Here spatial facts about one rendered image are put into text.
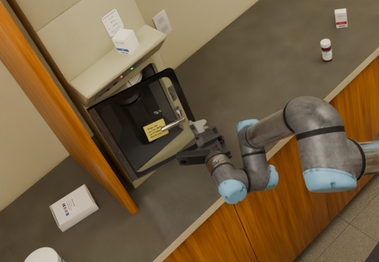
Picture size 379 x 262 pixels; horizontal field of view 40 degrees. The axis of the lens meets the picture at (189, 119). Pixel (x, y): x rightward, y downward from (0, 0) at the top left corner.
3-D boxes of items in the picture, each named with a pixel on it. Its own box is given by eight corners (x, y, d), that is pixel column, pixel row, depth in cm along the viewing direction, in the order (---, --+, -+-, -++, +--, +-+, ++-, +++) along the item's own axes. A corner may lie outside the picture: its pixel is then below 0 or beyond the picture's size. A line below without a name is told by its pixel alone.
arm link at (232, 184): (247, 204, 159) (221, 208, 156) (232, 178, 166) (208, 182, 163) (253, 185, 154) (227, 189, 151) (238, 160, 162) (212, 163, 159)
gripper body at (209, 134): (219, 137, 177) (233, 161, 168) (196, 148, 177) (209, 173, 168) (214, 122, 172) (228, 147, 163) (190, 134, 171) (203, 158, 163)
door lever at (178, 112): (158, 125, 185) (155, 120, 183) (182, 113, 186) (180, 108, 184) (163, 134, 181) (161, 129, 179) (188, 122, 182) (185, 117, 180)
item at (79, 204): (53, 212, 206) (48, 206, 204) (89, 189, 209) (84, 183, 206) (62, 232, 198) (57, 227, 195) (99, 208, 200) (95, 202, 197)
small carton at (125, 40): (119, 53, 165) (111, 38, 161) (127, 43, 167) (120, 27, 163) (131, 55, 162) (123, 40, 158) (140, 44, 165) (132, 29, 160)
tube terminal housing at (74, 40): (101, 158, 218) (0, 8, 165) (159, 110, 228) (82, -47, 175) (135, 188, 202) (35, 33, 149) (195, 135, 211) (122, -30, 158)
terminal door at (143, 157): (133, 179, 198) (88, 108, 171) (205, 143, 200) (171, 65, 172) (133, 181, 198) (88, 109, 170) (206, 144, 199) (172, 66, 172)
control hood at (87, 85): (81, 105, 169) (67, 83, 162) (156, 46, 179) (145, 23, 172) (100, 119, 162) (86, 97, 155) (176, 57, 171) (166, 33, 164)
